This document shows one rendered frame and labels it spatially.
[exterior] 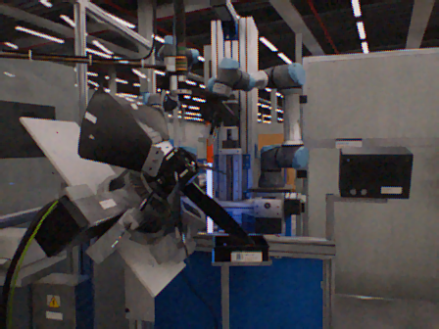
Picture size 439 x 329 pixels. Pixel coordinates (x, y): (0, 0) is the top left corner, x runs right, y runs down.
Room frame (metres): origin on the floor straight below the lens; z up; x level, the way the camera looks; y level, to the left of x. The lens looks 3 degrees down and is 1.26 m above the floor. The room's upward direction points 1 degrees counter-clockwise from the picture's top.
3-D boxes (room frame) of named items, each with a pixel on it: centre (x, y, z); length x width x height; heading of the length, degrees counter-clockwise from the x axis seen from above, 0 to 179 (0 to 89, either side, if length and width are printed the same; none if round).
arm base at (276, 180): (1.88, -0.28, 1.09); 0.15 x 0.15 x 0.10
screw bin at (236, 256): (1.37, -0.08, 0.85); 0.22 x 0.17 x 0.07; 91
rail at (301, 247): (1.54, -0.05, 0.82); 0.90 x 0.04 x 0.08; 76
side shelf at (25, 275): (1.24, 0.70, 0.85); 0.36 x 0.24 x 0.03; 166
